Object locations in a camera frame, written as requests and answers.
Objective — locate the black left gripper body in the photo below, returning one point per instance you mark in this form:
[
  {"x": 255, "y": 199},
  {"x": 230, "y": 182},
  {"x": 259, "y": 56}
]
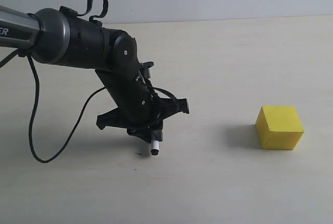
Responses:
[{"x": 141, "y": 116}]

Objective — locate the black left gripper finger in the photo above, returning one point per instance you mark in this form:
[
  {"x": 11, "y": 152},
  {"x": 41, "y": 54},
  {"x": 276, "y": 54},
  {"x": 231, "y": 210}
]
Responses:
[
  {"x": 143, "y": 134},
  {"x": 157, "y": 134}
]

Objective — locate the black white marker pen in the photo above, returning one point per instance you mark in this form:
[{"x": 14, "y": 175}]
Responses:
[{"x": 154, "y": 147}]

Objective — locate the yellow cube block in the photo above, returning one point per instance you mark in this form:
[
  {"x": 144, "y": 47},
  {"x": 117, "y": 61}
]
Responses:
[{"x": 279, "y": 127}]

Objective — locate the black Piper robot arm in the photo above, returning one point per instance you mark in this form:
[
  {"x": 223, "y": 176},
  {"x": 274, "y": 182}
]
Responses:
[{"x": 57, "y": 37}]

